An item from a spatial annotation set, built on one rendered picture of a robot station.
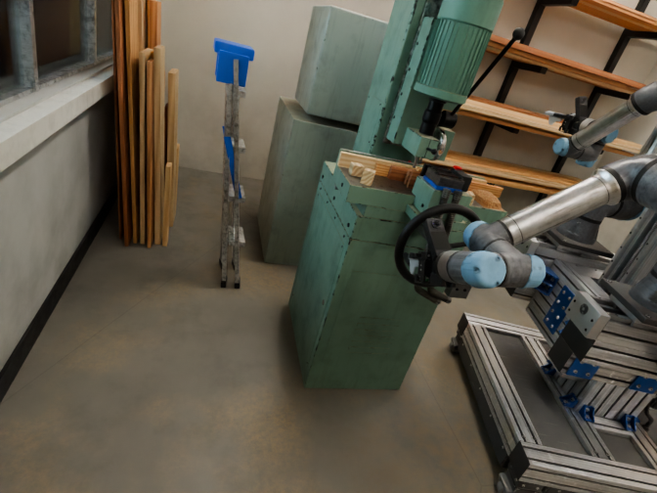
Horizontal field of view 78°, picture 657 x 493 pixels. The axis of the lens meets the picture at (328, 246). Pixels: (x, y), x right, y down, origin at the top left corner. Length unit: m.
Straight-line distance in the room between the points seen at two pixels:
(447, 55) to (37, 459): 1.71
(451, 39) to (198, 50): 2.49
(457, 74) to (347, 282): 0.76
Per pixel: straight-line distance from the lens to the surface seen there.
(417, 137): 1.47
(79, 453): 1.59
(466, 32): 1.41
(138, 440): 1.59
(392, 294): 1.55
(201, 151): 3.74
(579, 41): 4.74
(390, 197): 1.34
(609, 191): 1.16
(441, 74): 1.40
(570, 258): 1.94
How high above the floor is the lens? 1.28
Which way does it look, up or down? 26 degrees down
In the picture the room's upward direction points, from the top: 16 degrees clockwise
